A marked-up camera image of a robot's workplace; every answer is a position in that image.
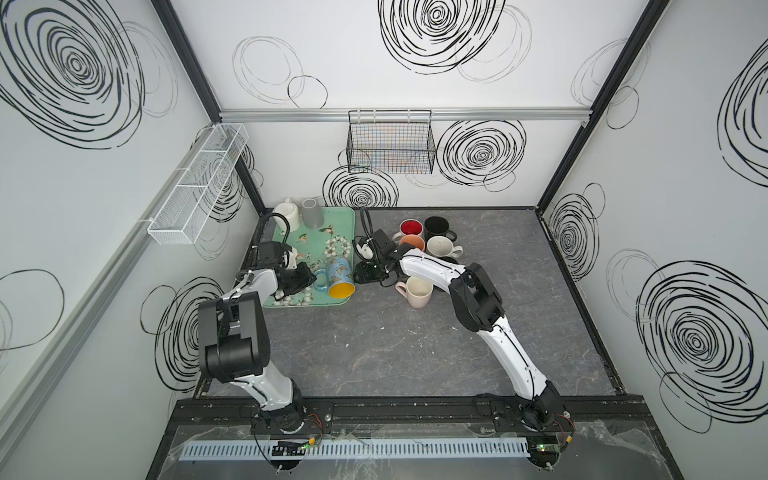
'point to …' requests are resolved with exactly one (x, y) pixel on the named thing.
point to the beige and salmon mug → (414, 240)
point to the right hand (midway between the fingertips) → (351, 279)
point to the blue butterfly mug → (338, 279)
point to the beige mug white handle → (441, 246)
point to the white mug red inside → (409, 226)
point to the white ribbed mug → (291, 212)
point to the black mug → (436, 226)
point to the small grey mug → (312, 213)
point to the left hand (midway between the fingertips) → (317, 275)
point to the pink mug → (418, 290)
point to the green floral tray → (335, 238)
